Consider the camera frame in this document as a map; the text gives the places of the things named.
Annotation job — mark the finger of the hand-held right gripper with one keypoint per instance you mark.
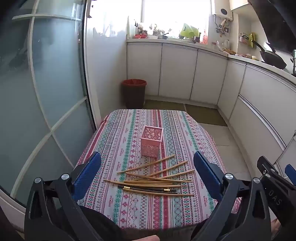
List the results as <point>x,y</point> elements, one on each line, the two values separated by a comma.
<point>291,171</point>
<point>266,165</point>

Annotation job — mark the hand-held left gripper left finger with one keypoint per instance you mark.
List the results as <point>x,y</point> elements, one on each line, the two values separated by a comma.
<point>89,172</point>

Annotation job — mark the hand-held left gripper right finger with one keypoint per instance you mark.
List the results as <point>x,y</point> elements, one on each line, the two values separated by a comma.
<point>205,172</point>

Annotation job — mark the bunch of wooden chopsticks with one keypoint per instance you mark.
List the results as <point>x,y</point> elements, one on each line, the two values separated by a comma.
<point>150,182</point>

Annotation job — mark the black chopstick with gold band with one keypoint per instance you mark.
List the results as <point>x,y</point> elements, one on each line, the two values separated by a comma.
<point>150,190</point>
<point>143,188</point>

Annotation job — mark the pink perforated utensil basket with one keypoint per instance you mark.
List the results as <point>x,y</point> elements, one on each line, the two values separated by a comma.
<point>150,146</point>

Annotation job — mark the striped patterned tablecloth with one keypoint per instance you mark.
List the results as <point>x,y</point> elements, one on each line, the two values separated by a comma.
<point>129,208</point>

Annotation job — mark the olive floor mat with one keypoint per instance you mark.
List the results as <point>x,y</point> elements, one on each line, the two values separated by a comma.
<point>164,105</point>
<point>205,115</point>

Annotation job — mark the brown trash bin red liner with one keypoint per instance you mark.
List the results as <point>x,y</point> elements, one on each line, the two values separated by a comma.
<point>134,95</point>

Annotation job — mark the white kitchen cabinets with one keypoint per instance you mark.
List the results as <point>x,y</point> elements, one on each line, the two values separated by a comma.
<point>208,74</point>

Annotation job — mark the frosted sliding glass door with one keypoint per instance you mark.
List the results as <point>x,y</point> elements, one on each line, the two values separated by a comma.
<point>46,81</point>

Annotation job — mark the black frying pan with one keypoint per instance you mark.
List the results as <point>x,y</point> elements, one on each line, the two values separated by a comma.
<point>272,59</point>

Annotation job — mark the stainless steel steamer pot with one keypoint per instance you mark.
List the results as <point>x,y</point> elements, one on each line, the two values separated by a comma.
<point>294,62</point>

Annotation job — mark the white kitchen countertop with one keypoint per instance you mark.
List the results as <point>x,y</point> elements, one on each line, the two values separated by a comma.
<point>238,56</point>

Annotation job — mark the clear glass jug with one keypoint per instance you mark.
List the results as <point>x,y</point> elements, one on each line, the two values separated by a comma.
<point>222,45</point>

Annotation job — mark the red bottle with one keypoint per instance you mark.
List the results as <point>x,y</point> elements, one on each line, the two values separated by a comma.
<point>205,38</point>

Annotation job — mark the metal bowl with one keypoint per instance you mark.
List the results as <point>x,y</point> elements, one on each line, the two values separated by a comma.
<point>163,36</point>

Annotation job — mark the white bowl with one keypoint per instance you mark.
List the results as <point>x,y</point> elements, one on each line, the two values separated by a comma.
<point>152,37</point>

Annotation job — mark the red cooking pot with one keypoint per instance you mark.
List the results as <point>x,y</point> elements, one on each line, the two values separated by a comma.
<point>141,36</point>

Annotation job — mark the water heater pipes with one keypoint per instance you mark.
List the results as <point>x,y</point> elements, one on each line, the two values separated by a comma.
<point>220,26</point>

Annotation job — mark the dark range hood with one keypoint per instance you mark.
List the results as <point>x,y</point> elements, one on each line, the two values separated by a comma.
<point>277,18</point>

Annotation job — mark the bright kitchen window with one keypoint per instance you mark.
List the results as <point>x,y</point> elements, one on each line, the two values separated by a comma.
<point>171,14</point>

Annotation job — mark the wall rack with yellow packets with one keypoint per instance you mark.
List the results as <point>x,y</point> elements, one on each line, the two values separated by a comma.
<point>248,39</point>

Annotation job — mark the white wall water heater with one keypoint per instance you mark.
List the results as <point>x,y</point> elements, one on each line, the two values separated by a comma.
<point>222,9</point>

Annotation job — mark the white upper wall cabinet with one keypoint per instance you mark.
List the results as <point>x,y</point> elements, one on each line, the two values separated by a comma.
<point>239,4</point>

